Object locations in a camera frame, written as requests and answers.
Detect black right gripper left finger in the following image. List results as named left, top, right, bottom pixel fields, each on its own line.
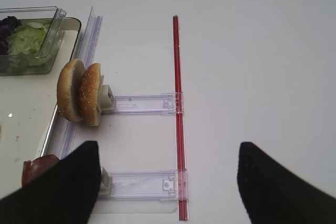
left=1, top=141, right=101, bottom=223

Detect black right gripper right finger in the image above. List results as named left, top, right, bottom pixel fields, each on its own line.
left=237, top=142, right=335, bottom=223

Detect white meat pusher block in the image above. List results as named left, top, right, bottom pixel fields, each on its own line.
left=99, top=167, right=112, bottom=196

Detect brown meat patty slices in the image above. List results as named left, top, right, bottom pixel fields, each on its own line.
left=22, top=154, right=60, bottom=187

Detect clear meat holder track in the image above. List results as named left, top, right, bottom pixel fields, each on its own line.
left=98, top=170, right=188, bottom=201

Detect green lettuce shreds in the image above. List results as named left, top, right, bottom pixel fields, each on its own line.
left=7, top=19, right=51, bottom=66

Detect white metal tray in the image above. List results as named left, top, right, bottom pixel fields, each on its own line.
left=1, top=18, right=81, bottom=196

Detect sesame bun top, outer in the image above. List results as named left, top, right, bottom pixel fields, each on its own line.
left=78, top=63, right=101, bottom=126

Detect sesame bun , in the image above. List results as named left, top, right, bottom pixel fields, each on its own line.
left=57, top=59, right=85, bottom=122
left=78, top=63, right=101, bottom=126

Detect white bun pusher block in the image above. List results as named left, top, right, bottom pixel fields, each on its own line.
left=97, top=75, right=116, bottom=112

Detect sesame bun top, inner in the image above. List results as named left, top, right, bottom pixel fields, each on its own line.
left=57, top=59, right=85, bottom=122

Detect clear bun holder track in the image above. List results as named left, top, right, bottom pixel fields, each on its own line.
left=102, top=93, right=184, bottom=115

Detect clear plastic salad container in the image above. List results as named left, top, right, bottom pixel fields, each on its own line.
left=1, top=6, right=66, bottom=76

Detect purple cabbage shreds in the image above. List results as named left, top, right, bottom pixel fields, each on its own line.
left=1, top=16, right=21, bottom=55

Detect right clear side rail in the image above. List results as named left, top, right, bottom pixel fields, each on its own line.
left=38, top=12, right=101, bottom=160

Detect right red plastic rail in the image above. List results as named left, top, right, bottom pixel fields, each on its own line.
left=173, top=15, right=188, bottom=221

